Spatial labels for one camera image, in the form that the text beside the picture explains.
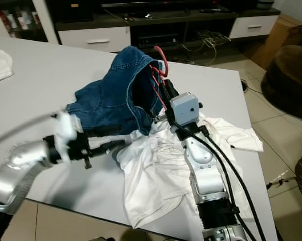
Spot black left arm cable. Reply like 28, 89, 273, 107
0, 113, 66, 147

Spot small white drawer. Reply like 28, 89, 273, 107
229, 14, 279, 39

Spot blue denim shorts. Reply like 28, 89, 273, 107
66, 46, 164, 136

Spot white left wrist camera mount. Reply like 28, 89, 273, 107
55, 111, 78, 161

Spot black television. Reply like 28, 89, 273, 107
100, 0, 199, 10

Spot white display cabinet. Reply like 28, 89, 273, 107
0, 0, 60, 43

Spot brown cardboard box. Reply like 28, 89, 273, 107
254, 14, 302, 68

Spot white folded garment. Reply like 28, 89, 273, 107
0, 49, 14, 84

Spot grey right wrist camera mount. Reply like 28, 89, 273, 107
168, 92, 202, 126

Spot black set-top box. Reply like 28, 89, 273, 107
138, 34, 179, 48

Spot white printed t-shirt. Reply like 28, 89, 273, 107
117, 113, 264, 229

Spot tangled white cables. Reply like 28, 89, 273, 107
181, 29, 229, 63

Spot small metal floor tool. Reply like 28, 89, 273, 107
266, 171, 297, 189

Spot wide white drawer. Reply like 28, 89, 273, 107
58, 26, 130, 52

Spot dark tv stand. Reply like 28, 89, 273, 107
48, 3, 281, 51

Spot red plastic clothes hanger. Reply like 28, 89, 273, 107
148, 45, 171, 111

